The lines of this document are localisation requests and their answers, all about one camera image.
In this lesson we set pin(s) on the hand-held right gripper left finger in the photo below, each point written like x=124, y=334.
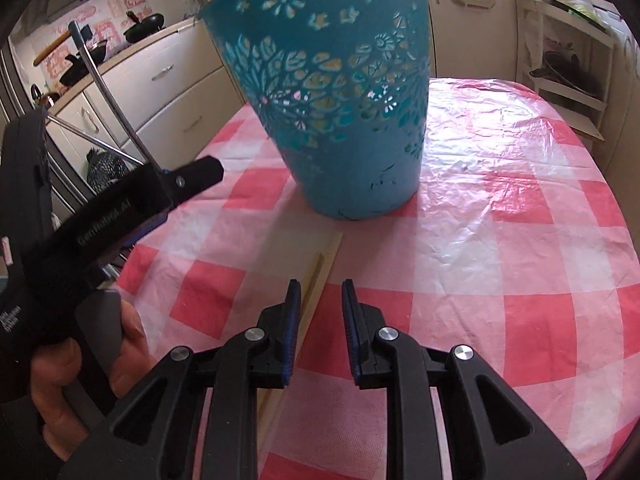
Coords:
x=291, y=332

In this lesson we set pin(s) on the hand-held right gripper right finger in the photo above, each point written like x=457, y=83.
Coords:
x=351, y=332

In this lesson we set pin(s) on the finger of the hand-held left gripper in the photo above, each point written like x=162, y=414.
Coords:
x=197, y=175
x=152, y=225

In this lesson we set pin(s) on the bundle of bamboo chopsticks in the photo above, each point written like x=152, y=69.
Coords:
x=320, y=270

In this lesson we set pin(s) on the teal perforated plastic basket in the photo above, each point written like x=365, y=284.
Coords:
x=350, y=160

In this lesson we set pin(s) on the person's left hand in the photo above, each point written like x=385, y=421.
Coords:
x=55, y=390

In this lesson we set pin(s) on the black speckled bag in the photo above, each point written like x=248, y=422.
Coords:
x=105, y=170

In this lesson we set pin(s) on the thin metal rod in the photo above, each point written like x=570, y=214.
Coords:
x=90, y=137

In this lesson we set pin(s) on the black pot with lid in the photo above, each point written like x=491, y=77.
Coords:
x=82, y=62

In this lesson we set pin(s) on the red white checked tablecloth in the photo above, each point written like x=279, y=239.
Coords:
x=500, y=260

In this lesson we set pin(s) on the wooden rolling pin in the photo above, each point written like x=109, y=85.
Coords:
x=52, y=49

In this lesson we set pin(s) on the white shelf cart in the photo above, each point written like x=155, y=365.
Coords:
x=565, y=97

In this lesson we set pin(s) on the dark frying pan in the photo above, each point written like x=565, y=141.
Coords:
x=565, y=77

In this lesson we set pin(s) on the pink wall stickers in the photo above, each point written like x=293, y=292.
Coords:
x=102, y=27

